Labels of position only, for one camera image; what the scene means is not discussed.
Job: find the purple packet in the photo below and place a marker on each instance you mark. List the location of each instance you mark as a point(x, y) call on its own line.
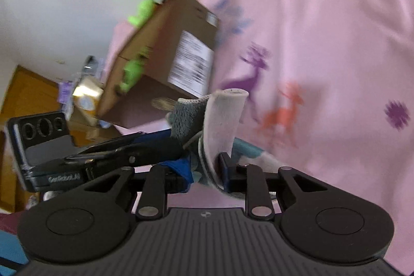
point(64, 91)

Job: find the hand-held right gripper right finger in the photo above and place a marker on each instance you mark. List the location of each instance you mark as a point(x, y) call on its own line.
point(226, 172)

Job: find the green plush toy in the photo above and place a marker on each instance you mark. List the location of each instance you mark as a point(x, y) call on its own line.
point(132, 72)

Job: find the green frog plush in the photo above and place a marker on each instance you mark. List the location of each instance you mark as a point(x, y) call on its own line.
point(142, 12)

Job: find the blue cloth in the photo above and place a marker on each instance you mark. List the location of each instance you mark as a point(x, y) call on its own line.
point(9, 250)

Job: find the dark red cloth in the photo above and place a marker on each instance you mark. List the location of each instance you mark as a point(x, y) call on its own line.
point(8, 221)

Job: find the pale yellow paper box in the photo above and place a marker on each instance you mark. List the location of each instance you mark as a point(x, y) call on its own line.
point(85, 91)

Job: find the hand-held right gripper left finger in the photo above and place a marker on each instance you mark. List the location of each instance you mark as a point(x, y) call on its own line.
point(155, 185)

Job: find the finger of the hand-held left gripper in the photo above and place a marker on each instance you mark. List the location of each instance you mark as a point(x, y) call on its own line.
point(145, 151)
point(152, 134)

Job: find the pink printed bedsheet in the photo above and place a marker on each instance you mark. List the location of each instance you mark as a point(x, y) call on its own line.
point(323, 36)

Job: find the brown cardboard box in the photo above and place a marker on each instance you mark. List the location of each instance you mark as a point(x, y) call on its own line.
point(161, 46)

